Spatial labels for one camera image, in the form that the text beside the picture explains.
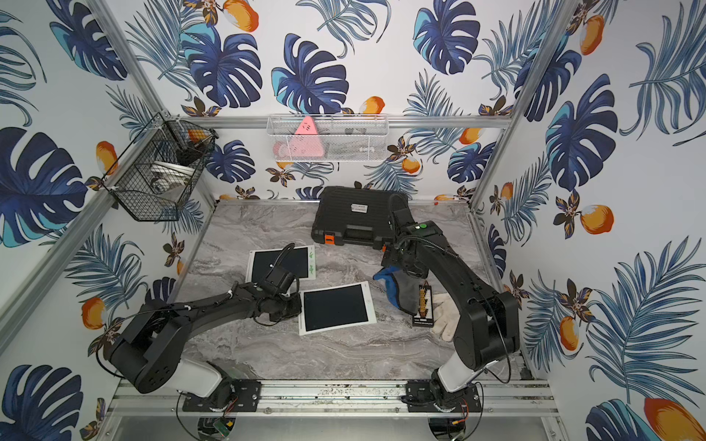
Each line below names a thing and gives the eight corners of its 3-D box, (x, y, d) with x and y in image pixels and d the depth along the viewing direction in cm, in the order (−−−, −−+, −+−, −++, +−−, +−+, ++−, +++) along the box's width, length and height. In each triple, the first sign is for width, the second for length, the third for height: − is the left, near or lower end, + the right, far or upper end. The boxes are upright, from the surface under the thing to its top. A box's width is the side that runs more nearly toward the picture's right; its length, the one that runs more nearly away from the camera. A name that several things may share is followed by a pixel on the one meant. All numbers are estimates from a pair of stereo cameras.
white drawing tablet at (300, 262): (244, 284, 99) (242, 281, 97) (249, 253, 107) (248, 250, 105) (315, 279, 100) (315, 275, 98) (315, 249, 109) (315, 245, 107)
